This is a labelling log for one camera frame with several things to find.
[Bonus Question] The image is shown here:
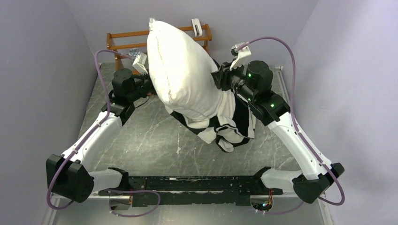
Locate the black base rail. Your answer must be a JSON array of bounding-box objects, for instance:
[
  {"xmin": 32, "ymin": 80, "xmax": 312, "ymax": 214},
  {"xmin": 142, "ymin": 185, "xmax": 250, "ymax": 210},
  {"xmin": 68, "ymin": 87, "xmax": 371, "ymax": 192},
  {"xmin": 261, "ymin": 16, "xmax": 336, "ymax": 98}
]
[{"xmin": 98, "ymin": 175, "xmax": 283, "ymax": 208}]

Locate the purple cable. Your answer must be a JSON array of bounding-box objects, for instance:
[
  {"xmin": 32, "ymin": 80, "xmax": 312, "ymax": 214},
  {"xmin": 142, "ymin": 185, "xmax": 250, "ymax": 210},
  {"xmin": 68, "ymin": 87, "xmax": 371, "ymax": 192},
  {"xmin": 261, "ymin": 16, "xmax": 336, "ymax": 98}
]
[
  {"xmin": 235, "ymin": 37, "xmax": 346, "ymax": 207},
  {"xmin": 46, "ymin": 49, "xmax": 135, "ymax": 210}
]

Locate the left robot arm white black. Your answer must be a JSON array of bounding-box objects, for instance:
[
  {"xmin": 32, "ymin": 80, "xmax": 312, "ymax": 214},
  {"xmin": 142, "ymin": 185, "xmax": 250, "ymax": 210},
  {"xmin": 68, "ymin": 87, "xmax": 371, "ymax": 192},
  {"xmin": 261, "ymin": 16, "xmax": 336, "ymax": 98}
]
[{"xmin": 46, "ymin": 68, "xmax": 154, "ymax": 203}]

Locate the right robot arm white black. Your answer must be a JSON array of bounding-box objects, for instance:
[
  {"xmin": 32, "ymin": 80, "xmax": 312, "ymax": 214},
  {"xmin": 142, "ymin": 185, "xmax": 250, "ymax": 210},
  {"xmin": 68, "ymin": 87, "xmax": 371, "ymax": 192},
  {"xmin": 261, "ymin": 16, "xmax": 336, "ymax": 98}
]
[{"xmin": 211, "ymin": 60, "xmax": 344, "ymax": 203}]

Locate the wooden shelf rack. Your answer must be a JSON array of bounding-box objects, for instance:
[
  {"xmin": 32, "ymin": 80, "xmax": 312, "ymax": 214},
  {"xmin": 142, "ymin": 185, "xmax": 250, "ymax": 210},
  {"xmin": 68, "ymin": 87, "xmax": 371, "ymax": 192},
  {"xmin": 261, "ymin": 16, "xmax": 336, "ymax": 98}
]
[{"xmin": 106, "ymin": 24, "xmax": 212, "ymax": 75}]

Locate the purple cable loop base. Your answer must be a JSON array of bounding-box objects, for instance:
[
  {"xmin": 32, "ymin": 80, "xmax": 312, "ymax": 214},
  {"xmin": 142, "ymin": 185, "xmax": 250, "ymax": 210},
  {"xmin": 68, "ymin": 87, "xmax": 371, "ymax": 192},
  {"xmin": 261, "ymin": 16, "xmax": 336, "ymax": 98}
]
[
  {"xmin": 248, "ymin": 198, "xmax": 304, "ymax": 215},
  {"xmin": 108, "ymin": 190, "xmax": 161, "ymax": 218}
]

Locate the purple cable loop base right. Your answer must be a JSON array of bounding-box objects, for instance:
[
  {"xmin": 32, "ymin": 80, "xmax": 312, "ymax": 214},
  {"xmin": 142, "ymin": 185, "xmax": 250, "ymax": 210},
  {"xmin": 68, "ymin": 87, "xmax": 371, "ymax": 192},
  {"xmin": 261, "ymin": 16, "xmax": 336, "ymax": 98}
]
[{"xmin": 248, "ymin": 198, "xmax": 304, "ymax": 215}]

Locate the white clip on rack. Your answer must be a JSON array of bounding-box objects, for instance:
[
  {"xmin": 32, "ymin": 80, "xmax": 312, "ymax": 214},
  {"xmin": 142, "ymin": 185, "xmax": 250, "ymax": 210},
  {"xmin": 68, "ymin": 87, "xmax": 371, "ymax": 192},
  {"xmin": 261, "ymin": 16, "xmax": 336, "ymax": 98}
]
[{"xmin": 191, "ymin": 18, "xmax": 203, "ymax": 37}]

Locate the blue white round jar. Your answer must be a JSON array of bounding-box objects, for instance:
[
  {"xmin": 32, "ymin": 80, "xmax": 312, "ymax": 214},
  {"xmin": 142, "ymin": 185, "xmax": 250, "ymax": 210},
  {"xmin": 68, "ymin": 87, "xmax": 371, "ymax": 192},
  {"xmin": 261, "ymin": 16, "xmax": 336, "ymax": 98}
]
[{"xmin": 128, "ymin": 48, "xmax": 141, "ymax": 58}]

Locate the white pillow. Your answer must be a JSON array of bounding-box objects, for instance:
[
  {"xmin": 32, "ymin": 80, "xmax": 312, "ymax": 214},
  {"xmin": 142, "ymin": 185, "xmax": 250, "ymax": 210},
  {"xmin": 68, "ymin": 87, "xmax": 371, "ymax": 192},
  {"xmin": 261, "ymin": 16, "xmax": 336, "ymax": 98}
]
[{"xmin": 147, "ymin": 18, "xmax": 222, "ymax": 120}]

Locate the black white checkered pillowcase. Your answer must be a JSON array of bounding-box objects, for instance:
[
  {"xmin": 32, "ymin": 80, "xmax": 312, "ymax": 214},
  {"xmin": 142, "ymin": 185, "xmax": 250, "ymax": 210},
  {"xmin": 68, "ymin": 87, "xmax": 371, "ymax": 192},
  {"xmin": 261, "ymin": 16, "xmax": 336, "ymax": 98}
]
[{"xmin": 169, "ymin": 89, "xmax": 256, "ymax": 152}]

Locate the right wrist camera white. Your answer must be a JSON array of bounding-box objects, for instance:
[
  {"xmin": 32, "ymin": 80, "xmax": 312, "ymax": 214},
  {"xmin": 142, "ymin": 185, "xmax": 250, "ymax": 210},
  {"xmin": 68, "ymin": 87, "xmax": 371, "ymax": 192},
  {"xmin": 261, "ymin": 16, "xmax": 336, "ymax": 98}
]
[{"xmin": 230, "ymin": 42, "xmax": 252, "ymax": 70}]

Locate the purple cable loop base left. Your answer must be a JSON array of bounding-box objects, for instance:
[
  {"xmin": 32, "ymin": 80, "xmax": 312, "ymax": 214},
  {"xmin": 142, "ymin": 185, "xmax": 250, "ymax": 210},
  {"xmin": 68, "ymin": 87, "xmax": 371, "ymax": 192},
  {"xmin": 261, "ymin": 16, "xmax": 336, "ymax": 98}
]
[{"xmin": 108, "ymin": 190, "xmax": 161, "ymax": 218}]

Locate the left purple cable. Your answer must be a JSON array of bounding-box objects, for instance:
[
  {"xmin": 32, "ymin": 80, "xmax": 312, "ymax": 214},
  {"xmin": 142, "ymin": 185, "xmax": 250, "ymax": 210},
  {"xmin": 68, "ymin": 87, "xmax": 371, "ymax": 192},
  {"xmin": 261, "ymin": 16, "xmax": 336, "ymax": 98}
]
[{"xmin": 46, "ymin": 49, "xmax": 135, "ymax": 210}]

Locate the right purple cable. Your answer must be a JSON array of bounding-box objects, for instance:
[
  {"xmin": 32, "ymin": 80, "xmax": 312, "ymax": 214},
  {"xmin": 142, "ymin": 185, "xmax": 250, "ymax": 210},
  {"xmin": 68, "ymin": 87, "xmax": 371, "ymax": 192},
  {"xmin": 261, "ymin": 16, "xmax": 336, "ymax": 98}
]
[{"xmin": 235, "ymin": 37, "xmax": 346, "ymax": 207}]

